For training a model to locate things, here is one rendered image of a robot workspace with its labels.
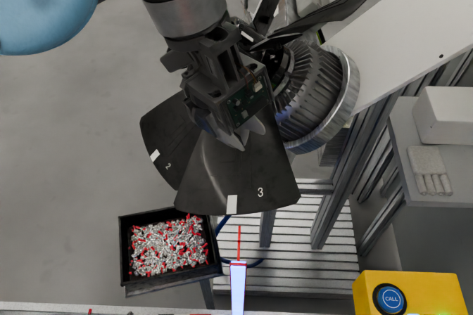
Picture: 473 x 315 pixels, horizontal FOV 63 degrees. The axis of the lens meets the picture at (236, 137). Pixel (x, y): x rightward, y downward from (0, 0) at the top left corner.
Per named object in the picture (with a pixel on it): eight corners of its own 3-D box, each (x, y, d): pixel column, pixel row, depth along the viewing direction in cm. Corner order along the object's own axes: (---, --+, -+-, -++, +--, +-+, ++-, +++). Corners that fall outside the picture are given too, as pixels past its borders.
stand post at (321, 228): (317, 237, 182) (400, 46, 89) (318, 256, 176) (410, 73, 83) (307, 236, 182) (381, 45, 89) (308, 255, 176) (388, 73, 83)
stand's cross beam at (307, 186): (330, 185, 137) (332, 179, 133) (331, 195, 134) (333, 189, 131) (277, 183, 137) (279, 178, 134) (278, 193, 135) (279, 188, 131)
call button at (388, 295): (398, 289, 65) (401, 285, 63) (403, 314, 63) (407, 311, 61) (374, 287, 65) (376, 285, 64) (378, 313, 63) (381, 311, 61)
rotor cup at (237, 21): (277, 31, 87) (234, -3, 81) (295, 62, 76) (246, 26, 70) (238, 77, 93) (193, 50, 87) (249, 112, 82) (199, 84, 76)
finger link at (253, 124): (262, 162, 52) (245, 115, 45) (236, 141, 56) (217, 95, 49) (279, 148, 53) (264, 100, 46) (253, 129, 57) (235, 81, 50)
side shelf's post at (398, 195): (363, 247, 178) (440, 144, 111) (364, 256, 176) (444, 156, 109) (355, 247, 179) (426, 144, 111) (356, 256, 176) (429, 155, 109)
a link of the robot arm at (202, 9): (127, -8, 37) (192, -48, 40) (148, 31, 41) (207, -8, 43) (164, 11, 33) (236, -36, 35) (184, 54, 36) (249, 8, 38)
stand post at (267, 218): (267, 235, 182) (289, 110, 108) (268, 254, 177) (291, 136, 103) (258, 235, 182) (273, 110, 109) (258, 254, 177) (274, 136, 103)
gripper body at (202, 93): (229, 142, 43) (190, 57, 35) (189, 110, 49) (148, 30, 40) (278, 102, 45) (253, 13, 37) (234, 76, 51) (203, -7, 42)
